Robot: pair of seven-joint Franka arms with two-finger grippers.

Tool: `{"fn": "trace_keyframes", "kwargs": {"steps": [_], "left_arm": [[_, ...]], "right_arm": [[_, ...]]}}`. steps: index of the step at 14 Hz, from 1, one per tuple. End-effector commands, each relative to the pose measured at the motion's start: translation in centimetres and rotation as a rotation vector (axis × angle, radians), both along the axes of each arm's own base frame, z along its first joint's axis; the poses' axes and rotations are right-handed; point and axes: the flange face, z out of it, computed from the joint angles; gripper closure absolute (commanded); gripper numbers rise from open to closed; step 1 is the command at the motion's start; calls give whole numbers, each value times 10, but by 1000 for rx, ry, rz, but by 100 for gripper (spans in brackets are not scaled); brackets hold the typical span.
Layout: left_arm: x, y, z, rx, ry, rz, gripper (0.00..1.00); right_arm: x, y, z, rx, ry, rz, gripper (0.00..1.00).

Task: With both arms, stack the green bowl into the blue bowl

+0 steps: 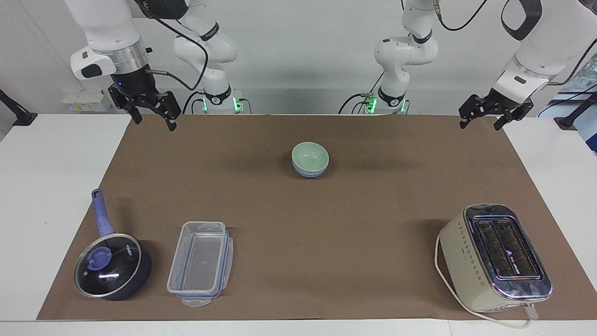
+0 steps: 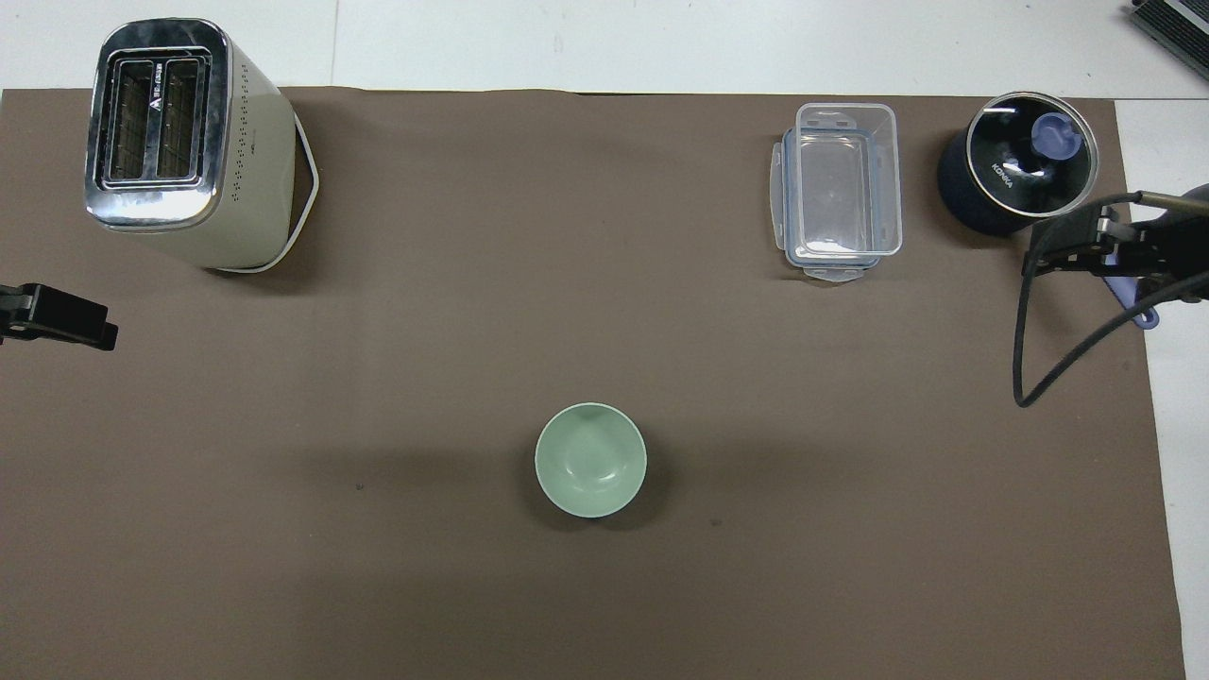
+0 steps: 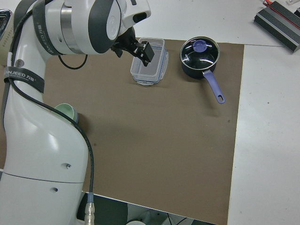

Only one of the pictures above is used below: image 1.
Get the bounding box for cream and chrome toaster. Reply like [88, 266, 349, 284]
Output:
[439, 203, 554, 314]

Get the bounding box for glass pot lid blue knob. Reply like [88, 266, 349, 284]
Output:
[74, 233, 142, 298]

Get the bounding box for green bowl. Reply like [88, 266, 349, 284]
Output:
[292, 142, 330, 171]

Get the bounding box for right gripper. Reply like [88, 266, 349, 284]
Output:
[108, 67, 182, 132]

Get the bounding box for clear plastic food container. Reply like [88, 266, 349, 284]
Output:
[167, 221, 228, 295]

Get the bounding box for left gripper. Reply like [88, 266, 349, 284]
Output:
[458, 86, 534, 131]

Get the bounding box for black stand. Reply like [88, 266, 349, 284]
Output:
[554, 91, 597, 131]
[0, 89, 38, 127]

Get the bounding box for black cable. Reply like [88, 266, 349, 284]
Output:
[182, 91, 207, 115]
[547, 38, 597, 87]
[134, 0, 209, 91]
[434, 0, 488, 32]
[338, 93, 375, 115]

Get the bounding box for white toaster power cord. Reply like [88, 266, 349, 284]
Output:
[434, 233, 540, 329]

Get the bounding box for blue bowl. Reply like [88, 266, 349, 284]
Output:
[292, 161, 328, 179]

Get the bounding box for blue saucepan with handle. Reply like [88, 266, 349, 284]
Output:
[74, 189, 153, 301]

